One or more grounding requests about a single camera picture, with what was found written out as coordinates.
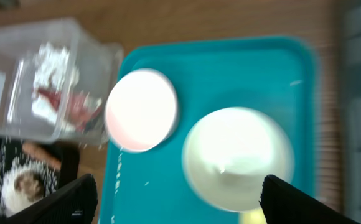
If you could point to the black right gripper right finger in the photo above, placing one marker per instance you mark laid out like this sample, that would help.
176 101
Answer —
284 204

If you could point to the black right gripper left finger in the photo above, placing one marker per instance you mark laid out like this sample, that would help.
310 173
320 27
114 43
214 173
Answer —
75 202

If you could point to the brown nut clump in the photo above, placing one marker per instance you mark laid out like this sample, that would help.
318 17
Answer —
30 185

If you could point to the pale green bowl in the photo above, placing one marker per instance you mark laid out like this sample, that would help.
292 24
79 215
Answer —
228 153

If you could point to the white rice pile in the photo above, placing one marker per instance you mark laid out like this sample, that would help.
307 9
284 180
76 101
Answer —
9 193

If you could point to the orange carrot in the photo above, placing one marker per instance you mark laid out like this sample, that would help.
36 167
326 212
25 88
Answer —
40 154

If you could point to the red snack wrapper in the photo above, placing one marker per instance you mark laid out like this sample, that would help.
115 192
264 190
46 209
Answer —
82 108

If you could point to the pink bowl with nuts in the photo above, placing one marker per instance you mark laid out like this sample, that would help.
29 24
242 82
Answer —
141 110

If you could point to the white napkin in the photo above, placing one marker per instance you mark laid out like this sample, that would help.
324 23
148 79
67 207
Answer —
51 65

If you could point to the clear plastic waste bin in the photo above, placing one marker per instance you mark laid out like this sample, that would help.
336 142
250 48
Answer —
92 68

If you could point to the yellow plastic spoon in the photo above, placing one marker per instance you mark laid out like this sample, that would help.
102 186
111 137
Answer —
255 216

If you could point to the black plastic tray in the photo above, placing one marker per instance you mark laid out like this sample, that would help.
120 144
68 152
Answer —
69 158

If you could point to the teal serving tray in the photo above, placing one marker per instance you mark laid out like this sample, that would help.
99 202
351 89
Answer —
276 75

